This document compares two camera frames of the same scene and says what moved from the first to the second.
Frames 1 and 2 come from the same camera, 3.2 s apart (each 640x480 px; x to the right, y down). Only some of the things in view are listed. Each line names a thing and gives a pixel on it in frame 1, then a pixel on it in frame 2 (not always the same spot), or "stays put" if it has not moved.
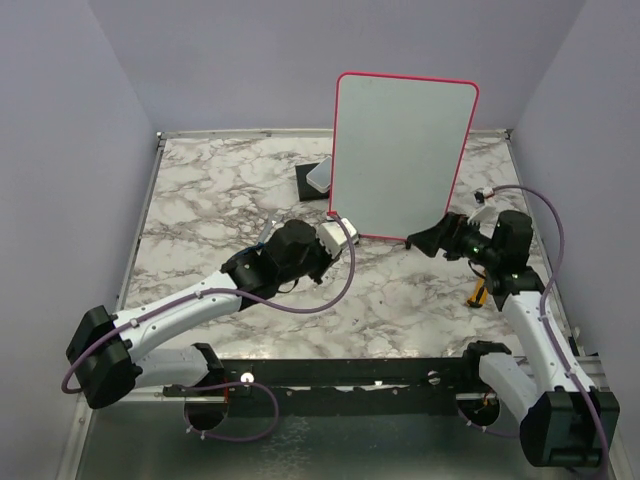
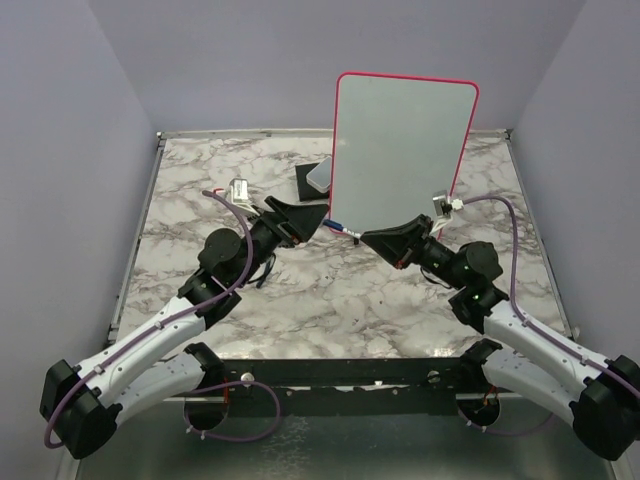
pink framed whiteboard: (398, 147) stays put
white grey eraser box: (320, 176) stays put
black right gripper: (446, 234) to (394, 242)
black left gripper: (328, 260) to (291, 224)
